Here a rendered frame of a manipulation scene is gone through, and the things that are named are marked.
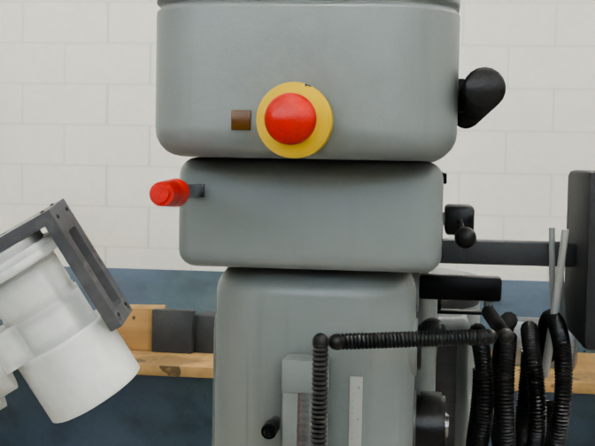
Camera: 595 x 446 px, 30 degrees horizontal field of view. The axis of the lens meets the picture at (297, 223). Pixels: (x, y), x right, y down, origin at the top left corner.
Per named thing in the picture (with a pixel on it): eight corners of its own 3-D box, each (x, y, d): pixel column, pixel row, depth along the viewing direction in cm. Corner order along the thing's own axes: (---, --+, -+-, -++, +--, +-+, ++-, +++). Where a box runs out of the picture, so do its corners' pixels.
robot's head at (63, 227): (13, 389, 69) (117, 334, 68) (-62, 273, 68) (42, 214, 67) (41, 356, 75) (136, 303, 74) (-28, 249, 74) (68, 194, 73)
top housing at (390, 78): (459, 161, 88) (465, -43, 87) (137, 155, 91) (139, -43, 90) (449, 163, 135) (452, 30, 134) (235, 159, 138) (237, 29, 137)
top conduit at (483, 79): (505, 110, 90) (506, 66, 90) (453, 109, 91) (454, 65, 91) (480, 128, 135) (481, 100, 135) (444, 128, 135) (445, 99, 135)
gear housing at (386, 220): (444, 274, 98) (447, 161, 97) (173, 266, 101) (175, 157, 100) (440, 248, 131) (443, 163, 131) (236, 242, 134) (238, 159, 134)
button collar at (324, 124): (330, 158, 87) (332, 81, 87) (255, 157, 88) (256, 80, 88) (332, 158, 89) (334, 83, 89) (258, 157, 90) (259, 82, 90)
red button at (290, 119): (314, 144, 84) (315, 92, 84) (262, 143, 85) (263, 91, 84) (318, 145, 88) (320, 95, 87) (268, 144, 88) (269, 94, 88)
